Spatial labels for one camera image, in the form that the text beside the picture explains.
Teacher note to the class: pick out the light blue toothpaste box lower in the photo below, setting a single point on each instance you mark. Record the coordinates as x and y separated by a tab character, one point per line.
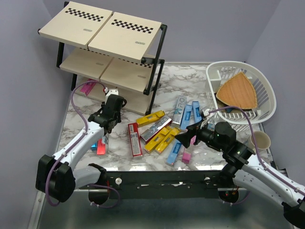
174	153

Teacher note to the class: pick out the black mounting rail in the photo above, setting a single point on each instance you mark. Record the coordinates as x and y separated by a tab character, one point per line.
168	184

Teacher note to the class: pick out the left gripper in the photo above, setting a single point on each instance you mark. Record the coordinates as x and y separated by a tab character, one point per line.
104	105

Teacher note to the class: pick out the blue metallic toothpaste box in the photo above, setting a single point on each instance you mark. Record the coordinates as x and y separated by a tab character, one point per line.
94	147

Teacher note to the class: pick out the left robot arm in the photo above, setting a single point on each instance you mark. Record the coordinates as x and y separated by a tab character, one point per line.
57	175

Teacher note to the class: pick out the yellow toothpaste box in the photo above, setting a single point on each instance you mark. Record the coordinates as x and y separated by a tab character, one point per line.
167	139
156	140
150	118

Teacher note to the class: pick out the white plastic dish basket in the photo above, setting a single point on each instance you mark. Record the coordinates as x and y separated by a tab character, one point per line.
217	73

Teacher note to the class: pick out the yellow toothpaste box lower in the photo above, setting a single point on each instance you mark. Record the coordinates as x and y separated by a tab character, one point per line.
167	139

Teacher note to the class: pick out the light blue toothpaste box right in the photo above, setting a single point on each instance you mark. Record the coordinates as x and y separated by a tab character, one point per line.
196	111

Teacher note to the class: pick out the beige three-tier shelf rack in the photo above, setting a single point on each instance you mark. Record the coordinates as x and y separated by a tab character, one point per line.
116	49

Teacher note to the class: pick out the silver R&O box upper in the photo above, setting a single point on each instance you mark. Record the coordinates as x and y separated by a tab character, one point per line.
178	111

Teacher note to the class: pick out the woven wicker fan tray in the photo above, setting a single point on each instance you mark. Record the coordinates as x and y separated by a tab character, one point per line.
238	91

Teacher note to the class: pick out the light blue toothpaste box left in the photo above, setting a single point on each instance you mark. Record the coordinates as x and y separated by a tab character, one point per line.
186	117

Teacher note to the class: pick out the light blue toothpaste box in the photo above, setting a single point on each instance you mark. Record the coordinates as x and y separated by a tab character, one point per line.
174	153
186	117
196	111

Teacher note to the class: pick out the yellow toothpaste box upper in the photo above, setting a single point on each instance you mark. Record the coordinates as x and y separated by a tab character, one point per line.
150	118

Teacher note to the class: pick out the beige paper cup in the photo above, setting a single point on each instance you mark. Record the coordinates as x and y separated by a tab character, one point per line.
263	141

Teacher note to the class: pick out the pink toothpaste box back side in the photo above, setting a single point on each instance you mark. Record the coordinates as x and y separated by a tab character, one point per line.
187	154

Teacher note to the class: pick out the red toothpaste box barcode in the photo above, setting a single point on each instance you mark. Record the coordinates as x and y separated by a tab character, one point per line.
135	140

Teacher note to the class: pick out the yellow toothpaste box middle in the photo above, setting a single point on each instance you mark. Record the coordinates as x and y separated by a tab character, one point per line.
156	140

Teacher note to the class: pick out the pink toothpaste box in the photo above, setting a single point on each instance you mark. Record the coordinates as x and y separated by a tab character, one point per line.
193	139
187	154
87	87

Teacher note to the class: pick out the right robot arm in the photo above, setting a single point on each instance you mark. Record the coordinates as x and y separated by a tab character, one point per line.
246	169

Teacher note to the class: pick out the silver red R&O box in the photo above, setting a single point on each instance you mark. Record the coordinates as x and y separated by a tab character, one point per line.
148	134

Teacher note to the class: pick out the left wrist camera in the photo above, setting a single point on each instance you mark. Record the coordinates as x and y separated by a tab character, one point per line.
109	92

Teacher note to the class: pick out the red R&O toothpaste box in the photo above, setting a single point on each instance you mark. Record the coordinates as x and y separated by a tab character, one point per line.
103	145

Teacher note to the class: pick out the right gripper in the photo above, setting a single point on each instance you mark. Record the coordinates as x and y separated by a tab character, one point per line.
185	138

